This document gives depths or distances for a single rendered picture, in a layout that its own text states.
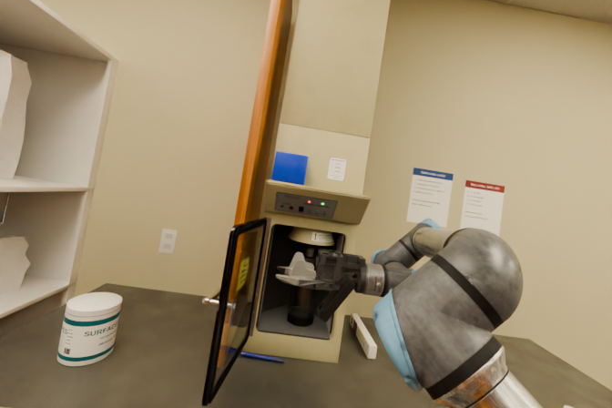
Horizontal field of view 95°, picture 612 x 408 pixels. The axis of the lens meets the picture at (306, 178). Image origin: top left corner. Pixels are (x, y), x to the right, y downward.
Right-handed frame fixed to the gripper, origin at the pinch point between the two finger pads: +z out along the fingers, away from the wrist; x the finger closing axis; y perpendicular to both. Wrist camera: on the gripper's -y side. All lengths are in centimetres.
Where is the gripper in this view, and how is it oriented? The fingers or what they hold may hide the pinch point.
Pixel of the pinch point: (280, 275)
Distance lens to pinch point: 72.7
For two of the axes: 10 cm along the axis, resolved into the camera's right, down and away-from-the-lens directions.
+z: -9.9, -1.6, -0.5
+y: 1.5, -9.9, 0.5
